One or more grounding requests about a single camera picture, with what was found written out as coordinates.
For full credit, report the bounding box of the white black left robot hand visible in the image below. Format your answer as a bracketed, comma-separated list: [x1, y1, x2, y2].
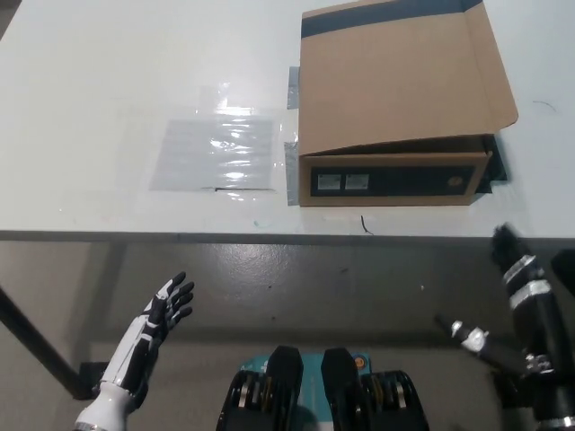
[94, 270, 197, 401]

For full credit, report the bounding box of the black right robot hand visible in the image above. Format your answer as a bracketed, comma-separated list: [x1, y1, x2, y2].
[490, 223, 539, 283]

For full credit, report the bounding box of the brown cardboard storage box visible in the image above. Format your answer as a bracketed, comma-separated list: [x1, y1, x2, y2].
[297, 0, 518, 208]

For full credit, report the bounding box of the black table leg with foot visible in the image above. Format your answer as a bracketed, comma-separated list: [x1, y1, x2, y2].
[0, 285, 109, 401]

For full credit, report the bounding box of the clear plastic covered sheet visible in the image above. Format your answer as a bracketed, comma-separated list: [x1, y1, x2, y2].
[146, 80, 288, 204]

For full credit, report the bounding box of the long grey tape strip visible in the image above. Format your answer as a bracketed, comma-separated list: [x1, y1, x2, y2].
[283, 140, 302, 207]

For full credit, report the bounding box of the short grey tape strip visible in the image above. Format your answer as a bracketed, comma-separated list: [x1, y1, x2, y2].
[286, 66, 302, 110]

